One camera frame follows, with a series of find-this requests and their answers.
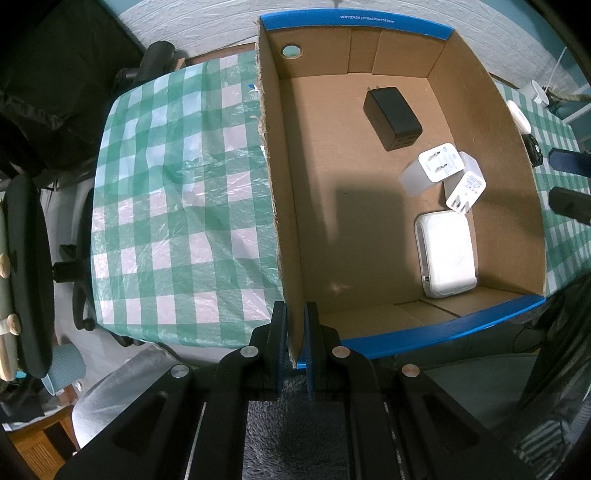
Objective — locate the white electric kettle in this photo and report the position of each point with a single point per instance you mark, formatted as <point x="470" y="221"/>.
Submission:
<point x="539" y="92"/>

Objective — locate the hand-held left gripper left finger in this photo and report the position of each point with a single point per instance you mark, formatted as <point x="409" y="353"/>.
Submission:
<point x="279" y="350"/>

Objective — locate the black office chair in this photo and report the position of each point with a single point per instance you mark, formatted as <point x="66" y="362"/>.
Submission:
<point x="27" y="277"/>

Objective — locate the green striped cloth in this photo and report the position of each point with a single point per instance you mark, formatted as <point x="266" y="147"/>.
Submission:
<point x="549" y="447"/>

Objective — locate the teal chair seat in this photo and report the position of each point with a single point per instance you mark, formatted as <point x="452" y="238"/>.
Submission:
<point x="64" y="369"/>

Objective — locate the white power bank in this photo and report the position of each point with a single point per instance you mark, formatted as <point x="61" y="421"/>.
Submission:
<point x="445" y="251"/>

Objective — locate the dark fleece trousers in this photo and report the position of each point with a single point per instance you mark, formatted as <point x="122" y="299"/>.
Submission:
<point x="295" y="438"/>

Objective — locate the wooden furniture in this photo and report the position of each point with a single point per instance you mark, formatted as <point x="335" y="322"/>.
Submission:
<point x="41" y="443"/>

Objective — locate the green checked tablecloth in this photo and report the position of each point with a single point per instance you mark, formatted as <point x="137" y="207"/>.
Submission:
<point x="184" y="207"/>

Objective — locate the black round disc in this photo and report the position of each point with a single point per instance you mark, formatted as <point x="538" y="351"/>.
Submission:
<point x="533" y="150"/>

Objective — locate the white cube charger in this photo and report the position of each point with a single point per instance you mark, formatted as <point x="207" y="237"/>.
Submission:
<point x="434" y="166"/>

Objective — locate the black roller device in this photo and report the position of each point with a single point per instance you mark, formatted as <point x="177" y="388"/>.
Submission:
<point x="150" y="64"/>

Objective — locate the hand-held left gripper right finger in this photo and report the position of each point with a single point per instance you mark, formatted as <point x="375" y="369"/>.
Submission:
<point x="311" y="350"/>

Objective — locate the black hanging jacket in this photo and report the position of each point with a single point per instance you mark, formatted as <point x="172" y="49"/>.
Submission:
<point x="60" y="78"/>

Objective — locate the white oval case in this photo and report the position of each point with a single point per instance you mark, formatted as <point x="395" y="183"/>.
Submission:
<point x="519" y="117"/>

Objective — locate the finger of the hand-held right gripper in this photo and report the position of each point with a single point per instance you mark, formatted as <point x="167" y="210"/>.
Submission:
<point x="570" y="203"/>
<point x="570" y="161"/>

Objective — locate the black charger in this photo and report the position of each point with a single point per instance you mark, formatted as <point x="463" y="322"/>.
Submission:
<point x="392" y="117"/>

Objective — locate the blue cardboard box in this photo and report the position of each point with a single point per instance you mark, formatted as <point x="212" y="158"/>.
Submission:
<point x="360" y="221"/>

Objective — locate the grey quilted blanket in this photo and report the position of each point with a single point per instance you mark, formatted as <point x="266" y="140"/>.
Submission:
<point x="120" y="392"/>

